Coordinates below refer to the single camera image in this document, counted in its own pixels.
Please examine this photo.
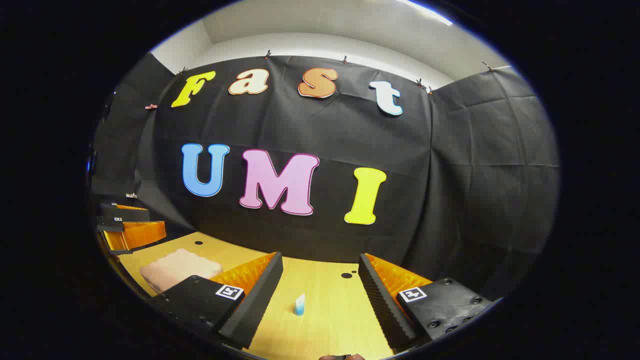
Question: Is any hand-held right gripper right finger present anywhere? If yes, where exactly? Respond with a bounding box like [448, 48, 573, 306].
[357, 252, 502, 350]

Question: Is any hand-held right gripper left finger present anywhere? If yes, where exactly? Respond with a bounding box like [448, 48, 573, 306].
[149, 251, 284, 350]

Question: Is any pink suitcase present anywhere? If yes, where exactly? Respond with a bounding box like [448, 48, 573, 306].
[139, 248, 224, 295]

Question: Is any black backdrop cloth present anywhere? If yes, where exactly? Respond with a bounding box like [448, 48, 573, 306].
[89, 51, 561, 301]

